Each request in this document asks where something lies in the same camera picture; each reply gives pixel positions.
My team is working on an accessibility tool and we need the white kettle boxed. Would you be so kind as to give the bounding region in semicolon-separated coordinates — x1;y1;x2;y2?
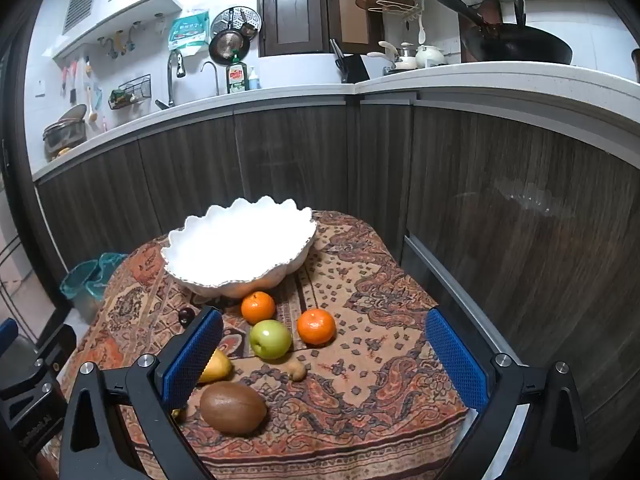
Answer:
416;45;447;68

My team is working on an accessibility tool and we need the white vented wall cabinet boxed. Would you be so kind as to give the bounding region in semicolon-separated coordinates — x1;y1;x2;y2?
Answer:
47;0;188;61

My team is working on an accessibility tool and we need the chrome kitchen faucet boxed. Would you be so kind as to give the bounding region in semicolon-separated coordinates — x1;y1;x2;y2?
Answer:
166;50;187;107

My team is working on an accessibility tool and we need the stack of metal pots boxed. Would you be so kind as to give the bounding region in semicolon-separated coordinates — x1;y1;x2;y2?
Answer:
42;104;88;161

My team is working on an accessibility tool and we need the thin gooseneck faucet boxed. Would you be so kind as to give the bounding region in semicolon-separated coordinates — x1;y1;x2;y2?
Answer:
200;61;221;97

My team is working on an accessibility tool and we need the white kitchen countertop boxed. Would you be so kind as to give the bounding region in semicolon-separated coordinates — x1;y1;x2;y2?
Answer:
30;60;640;183

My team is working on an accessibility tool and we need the patterned brown tablecloth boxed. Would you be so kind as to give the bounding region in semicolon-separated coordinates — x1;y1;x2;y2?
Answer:
47;210;471;480

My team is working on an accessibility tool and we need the green dish soap bottle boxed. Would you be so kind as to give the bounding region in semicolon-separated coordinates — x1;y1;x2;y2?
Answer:
226;50;249;93

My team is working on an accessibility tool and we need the copper saucepan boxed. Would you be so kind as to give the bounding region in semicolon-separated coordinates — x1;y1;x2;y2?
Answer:
457;0;503;63

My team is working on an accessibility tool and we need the black wire basket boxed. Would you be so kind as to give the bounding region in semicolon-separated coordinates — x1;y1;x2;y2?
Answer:
107;74;152;110

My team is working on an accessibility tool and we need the dark wooden window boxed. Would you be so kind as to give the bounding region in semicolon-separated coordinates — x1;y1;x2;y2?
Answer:
257;0;371;57

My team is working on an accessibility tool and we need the black knife block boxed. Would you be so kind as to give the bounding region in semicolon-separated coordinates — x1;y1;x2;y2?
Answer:
330;39;372;84

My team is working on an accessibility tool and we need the green apple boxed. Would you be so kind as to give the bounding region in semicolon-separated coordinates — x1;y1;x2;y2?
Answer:
249;319;293;360

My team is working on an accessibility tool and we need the hanging copper pan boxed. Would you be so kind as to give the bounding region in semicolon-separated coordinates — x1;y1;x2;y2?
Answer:
208;30;251;65

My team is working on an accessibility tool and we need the black wok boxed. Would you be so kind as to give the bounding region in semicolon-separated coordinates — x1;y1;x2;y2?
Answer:
424;0;573;66

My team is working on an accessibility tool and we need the orange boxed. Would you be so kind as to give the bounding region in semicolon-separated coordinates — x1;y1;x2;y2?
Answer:
241;291;277;325
297;308;337;347

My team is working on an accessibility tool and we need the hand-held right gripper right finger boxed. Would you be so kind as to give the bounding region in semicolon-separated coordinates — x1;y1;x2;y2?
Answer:
424;307;591;480

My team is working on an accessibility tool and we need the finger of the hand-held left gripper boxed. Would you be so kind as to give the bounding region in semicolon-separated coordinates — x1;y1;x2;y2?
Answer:
29;324;78;376
0;317;20;348

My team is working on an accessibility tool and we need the brown sapodilla fruit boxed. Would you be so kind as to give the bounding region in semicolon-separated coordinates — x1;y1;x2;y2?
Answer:
199;381;268;435

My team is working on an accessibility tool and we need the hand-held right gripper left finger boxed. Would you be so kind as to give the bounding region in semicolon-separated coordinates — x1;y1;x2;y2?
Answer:
59;306;224;480

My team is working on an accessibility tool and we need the hanging white green packet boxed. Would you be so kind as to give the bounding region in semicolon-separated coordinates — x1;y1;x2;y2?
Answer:
167;9;210;57

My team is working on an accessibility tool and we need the yellow pear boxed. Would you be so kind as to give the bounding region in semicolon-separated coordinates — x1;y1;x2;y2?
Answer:
198;349;234;385

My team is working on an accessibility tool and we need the teal lined trash bin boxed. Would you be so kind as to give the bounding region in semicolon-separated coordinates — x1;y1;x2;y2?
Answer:
60;252;130;323

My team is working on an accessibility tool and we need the white scalloped bowl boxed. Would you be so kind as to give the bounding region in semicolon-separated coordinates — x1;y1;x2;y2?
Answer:
161;196;318;300

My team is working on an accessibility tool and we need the metal steamer basket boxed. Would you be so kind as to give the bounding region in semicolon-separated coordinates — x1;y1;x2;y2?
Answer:
211;6;262;41

